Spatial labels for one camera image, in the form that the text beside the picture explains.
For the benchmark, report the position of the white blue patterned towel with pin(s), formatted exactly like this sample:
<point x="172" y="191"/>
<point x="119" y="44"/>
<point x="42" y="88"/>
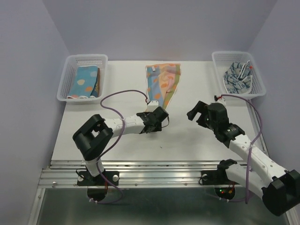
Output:
<point x="237" y="79"/>

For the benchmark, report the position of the blue yellow tiger towel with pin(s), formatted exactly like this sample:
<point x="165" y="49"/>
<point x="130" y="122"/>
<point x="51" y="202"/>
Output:
<point x="95" y="92"/>

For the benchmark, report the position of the aluminium mounting rail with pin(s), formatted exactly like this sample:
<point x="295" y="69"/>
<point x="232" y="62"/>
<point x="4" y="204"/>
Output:
<point x="134" y="174"/>

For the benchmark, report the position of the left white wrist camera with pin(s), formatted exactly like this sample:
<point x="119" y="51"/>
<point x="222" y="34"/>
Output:
<point x="152" y="105"/>

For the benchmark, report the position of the white plastic basket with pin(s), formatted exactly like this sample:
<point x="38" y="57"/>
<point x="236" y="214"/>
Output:
<point x="69" y="71"/>
<point x="222" y="61"/>

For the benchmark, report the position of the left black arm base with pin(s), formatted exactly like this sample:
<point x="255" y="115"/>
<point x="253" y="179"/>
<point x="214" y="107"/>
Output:
<point x="85" y="179"/>

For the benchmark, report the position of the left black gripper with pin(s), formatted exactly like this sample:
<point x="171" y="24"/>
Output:
<point x="158" y="128"/>

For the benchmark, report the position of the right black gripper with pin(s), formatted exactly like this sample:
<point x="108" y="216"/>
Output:
<point x="201" y="107"/>

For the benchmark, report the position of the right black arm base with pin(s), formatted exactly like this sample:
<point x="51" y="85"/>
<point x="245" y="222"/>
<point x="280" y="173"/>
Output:
<point x="218" y="176"/>

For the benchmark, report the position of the left white plastic basket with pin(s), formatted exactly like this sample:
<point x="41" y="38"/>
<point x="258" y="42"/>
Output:
<point x="69" y="71"/>

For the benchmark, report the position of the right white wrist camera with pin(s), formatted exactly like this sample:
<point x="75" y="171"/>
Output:
<point x="220" y="100"/>

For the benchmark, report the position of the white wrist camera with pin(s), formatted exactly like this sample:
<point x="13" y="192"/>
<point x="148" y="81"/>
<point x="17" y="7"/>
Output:
<point x="152" y="105"/>
<point x="220" y="100"/>

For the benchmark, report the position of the orange pink patterned towel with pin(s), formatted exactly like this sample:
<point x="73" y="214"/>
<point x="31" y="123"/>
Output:
<point x="162" y="81"/>

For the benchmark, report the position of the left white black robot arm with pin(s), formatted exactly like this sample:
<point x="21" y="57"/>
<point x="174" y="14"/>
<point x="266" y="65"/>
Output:
<point x="93" y="136"/>

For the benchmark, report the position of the right white plastic basket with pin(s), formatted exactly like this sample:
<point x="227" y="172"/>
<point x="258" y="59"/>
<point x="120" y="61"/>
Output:
<point x="222" y="61"/>

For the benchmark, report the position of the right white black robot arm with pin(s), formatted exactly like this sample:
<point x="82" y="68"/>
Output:
<point x="278" y="187"/>

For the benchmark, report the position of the light blue spotted towel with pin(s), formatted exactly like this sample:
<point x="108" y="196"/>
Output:
<point x="84" y="82"/>

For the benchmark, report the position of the brown orange towel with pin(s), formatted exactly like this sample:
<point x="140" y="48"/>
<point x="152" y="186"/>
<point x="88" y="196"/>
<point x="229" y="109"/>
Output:
<point x="99" y="82"/>

